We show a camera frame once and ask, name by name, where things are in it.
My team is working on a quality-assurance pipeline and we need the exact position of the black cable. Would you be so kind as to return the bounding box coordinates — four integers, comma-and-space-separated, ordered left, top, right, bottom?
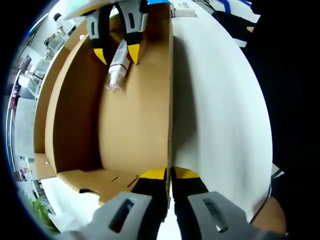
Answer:
249, 182, 274, 225

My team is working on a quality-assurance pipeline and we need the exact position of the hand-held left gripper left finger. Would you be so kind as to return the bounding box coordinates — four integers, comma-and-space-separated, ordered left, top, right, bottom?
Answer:
56, 166, 168, 240

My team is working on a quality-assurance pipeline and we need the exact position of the person's black shirt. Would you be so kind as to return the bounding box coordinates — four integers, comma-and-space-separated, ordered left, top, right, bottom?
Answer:
246, 0, 320, 208

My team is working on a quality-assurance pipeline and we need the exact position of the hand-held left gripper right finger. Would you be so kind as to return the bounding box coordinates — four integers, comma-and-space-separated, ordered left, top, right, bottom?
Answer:
170, 166, 278, 240

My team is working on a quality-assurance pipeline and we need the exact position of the grey partition panel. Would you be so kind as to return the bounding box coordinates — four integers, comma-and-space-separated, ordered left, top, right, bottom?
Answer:
14, 98, 35, 156

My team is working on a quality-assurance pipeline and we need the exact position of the brown cardboard shoe box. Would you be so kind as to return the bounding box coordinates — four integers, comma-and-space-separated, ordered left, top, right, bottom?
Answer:
33, 0, 176, 223

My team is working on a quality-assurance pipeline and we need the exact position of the green potted plant white pot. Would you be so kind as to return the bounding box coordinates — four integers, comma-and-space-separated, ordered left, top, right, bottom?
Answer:
28, 194, 57, 232

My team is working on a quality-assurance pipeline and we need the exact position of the white spray bottle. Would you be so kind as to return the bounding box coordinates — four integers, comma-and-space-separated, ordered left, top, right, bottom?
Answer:
104, 39, 133, 94

